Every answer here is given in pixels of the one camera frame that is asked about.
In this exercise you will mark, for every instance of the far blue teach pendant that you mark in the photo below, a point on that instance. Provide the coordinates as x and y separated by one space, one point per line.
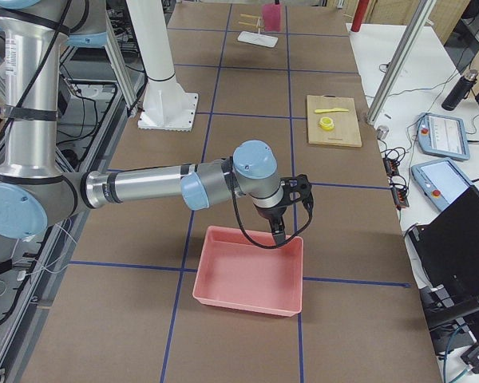
443 136

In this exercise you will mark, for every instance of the red cylinder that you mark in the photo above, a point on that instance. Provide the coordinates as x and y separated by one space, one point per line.
359 14

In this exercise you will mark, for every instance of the yellow plastic knife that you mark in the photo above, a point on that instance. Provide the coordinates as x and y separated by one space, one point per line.
332 110

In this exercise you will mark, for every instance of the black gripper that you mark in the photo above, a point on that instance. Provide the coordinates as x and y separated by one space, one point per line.
272 215

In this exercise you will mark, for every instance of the black monitor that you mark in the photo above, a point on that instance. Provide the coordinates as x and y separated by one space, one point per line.
450 255

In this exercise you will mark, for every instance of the pink wiping cloth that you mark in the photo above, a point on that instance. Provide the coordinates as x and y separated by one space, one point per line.
271 15

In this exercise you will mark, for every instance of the blue teach pendant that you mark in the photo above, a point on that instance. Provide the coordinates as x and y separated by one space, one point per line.
441 181
443 136

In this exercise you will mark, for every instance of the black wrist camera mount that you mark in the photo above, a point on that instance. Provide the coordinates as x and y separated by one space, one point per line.
297 189

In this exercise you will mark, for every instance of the yellow lemon slices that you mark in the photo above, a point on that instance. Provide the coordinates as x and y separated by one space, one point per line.
326 124

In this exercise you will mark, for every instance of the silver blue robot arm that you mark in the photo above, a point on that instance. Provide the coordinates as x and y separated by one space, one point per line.
34 194

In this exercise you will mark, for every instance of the pink plastic tray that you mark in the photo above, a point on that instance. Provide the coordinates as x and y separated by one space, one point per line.
235 274

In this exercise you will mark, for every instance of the white camera post base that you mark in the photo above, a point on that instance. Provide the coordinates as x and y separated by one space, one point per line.
166 106

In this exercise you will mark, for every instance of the white cloth rack tray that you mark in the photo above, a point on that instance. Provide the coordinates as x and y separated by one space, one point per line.
257 39

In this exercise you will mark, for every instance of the black water bottle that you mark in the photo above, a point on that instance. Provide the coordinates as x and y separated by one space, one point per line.
461 90

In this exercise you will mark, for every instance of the aluminium frame post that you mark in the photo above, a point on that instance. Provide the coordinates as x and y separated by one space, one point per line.
409 38

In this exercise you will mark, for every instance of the bamboo cutting board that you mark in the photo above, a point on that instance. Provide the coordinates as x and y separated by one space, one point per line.
346 132

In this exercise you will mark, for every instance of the near blue teach pendant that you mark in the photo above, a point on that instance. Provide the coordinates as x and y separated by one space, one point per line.
441 181

